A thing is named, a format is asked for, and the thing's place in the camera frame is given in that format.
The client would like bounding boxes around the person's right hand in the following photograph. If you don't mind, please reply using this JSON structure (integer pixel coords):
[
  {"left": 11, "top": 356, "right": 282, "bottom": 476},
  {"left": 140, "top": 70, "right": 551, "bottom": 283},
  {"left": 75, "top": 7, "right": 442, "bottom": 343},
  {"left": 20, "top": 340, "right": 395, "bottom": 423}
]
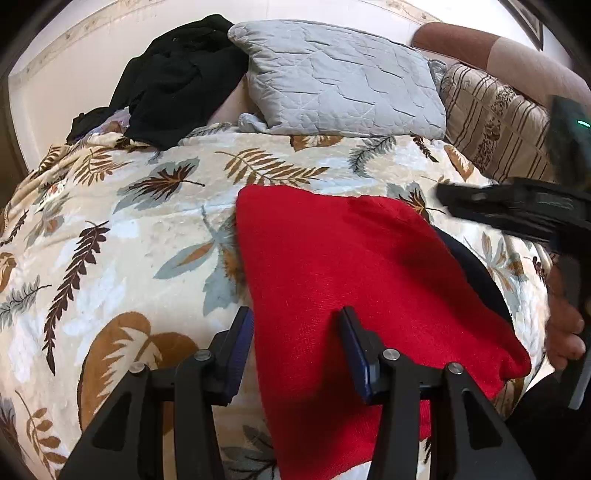
[{"left": 544, "top": 265, "right": 587, "bottom": 372}]

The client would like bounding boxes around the striped brown cushion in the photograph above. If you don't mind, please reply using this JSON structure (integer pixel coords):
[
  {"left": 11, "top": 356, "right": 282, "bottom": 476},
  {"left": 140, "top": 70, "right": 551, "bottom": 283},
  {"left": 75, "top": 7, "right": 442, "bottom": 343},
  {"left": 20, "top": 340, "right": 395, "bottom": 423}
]
[{"left": 438, "top": 62, "right": 561, "bottom": 185}]

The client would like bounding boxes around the small black cloth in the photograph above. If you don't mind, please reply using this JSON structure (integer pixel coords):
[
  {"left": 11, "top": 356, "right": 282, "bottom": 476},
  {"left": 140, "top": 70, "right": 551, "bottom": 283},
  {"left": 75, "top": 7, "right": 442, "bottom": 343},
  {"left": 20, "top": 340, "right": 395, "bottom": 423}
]
[{"left": 66, "top": 106, "right": 132, "bottom": 145}]

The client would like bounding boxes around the purple cloth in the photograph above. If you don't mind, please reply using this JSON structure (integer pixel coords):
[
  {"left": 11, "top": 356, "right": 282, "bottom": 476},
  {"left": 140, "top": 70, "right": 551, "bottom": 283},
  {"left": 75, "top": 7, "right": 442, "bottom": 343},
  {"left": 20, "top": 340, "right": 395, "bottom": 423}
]
[{"left": 85, "top": 115, "right": 132, "bottom": 139}]

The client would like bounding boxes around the black garment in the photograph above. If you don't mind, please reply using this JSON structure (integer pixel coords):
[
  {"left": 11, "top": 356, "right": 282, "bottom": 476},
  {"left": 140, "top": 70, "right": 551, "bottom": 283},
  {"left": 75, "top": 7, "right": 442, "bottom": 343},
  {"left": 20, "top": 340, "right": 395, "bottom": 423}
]
[{"left": 111, "top": 14, "right": 250, "bottom": 151}]

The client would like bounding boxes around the dark cloth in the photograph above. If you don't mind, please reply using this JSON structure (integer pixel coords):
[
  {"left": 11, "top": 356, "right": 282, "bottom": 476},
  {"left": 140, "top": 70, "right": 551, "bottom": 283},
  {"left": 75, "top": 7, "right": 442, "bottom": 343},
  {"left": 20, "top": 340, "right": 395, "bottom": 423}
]
[{"left": 505, "top": 364, "right": 591, "bottom": 480}]

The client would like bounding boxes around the brown and beige bolster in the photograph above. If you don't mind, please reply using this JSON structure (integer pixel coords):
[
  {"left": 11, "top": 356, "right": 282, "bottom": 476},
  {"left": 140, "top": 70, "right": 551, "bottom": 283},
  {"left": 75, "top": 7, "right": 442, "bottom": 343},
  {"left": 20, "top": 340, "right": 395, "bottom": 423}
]
[{"left": 411, "top": 21, "right": 583, "bottom": 100}]

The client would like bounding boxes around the framed wall painting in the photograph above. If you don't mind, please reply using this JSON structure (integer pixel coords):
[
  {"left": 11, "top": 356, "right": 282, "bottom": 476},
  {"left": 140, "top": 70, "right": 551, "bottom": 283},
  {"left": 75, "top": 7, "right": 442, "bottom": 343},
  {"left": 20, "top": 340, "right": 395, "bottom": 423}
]
[{"left": 501, "top": 0, "right": 546, "bottom": 51}]

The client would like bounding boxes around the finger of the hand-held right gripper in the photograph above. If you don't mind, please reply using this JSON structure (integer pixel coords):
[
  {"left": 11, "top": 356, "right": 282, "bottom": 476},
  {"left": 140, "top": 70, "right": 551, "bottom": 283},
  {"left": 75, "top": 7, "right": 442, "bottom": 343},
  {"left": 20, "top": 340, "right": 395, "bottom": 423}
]
[{"left": 436, "top": 179, "right": 555, "bottom": 241}]

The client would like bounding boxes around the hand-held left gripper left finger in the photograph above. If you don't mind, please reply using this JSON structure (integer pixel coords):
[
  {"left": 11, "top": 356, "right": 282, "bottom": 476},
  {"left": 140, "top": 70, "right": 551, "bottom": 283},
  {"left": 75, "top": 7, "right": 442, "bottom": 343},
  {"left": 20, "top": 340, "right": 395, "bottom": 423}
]
[{"left": 58, "top": 305, "right": 256, "bottom": 480}]

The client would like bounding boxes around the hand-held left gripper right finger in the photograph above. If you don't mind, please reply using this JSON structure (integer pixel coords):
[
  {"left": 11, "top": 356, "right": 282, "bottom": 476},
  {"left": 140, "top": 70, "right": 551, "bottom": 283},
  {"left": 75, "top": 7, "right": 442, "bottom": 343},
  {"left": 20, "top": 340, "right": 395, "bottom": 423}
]
[{"left": 338, "top": 307, "right": 536, "bottom": 480}]

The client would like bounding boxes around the grey quilted pillow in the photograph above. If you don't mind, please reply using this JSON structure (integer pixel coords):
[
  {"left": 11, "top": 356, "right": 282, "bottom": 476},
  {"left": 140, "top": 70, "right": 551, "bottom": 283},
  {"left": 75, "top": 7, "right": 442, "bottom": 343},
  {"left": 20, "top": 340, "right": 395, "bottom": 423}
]
[{"left": 228, "top": 19, "right": 448, "bottom": 139}]

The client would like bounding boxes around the red and blue sweater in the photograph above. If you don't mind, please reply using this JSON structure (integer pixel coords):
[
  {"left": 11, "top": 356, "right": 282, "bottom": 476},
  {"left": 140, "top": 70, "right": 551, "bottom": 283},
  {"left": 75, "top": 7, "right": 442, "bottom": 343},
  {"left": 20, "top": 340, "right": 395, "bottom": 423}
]
[{"left": 235, "top": 185, "right": 532, "bottom": 480}]

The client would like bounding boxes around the leaf print blanket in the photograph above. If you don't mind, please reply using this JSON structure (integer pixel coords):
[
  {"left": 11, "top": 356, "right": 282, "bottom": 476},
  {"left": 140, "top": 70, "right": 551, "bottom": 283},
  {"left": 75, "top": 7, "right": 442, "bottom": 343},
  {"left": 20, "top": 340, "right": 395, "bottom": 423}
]
[{"left": 0, "top": 122, "right": 555, "bottom": 480}]

